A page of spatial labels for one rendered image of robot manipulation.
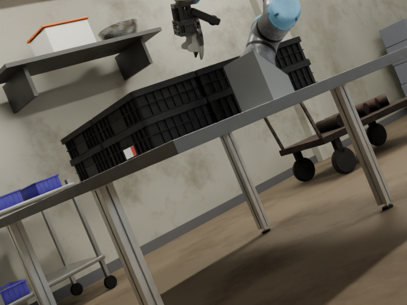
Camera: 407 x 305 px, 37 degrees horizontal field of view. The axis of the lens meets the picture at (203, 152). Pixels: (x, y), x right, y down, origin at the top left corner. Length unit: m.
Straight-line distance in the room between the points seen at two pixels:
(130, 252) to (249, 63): 0.78
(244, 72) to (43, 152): 2.86
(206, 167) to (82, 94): 1.32
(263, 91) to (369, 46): 5.77
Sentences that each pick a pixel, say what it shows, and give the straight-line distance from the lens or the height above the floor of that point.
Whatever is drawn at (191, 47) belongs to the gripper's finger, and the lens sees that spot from 2.19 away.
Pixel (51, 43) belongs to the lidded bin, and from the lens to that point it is 4.59.
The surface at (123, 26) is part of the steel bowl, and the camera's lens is 4.94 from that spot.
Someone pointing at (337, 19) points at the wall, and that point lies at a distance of 7.58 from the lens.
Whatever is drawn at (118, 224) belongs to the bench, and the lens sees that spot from 2.13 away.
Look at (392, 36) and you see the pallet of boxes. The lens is 7.81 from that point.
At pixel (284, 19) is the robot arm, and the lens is 2.16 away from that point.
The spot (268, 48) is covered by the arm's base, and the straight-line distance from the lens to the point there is 2.24.
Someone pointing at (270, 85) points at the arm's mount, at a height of 0.76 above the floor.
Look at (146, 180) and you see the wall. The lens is 5.16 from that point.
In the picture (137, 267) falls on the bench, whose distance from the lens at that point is 2.15.
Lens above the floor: 0.66
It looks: 1 degrees down
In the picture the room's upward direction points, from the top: 23 degrees counter-clockwise
